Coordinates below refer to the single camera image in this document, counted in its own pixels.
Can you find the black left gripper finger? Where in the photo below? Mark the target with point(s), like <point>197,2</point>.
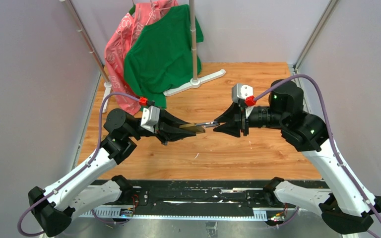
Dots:
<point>170,119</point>
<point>178,134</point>

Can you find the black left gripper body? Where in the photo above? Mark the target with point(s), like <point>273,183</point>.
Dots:
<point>160,123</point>

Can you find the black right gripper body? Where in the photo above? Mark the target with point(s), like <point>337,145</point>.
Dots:
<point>245,122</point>

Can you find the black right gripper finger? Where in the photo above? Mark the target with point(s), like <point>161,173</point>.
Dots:
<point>233,115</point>
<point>234,130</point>

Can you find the brass padlock with steel shackle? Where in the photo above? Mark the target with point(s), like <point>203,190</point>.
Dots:
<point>198,127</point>

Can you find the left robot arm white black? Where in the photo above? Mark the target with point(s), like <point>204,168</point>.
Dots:
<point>58,204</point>

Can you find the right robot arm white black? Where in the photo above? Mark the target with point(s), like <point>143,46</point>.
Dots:
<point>348,207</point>

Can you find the white clothes rack stand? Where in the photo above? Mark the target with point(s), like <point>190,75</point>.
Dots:
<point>194,82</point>

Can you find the green t-shirt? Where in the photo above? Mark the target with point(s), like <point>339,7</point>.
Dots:
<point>161,58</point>

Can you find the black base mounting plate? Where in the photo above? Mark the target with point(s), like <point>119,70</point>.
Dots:
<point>226,200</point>

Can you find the pink patterned garment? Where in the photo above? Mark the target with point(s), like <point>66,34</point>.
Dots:
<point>125,36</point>

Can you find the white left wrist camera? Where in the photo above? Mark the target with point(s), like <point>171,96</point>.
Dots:
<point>150,118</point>

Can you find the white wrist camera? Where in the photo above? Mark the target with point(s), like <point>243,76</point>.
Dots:
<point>150,118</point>
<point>241,92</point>

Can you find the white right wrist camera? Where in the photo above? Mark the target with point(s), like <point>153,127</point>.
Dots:
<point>241,92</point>

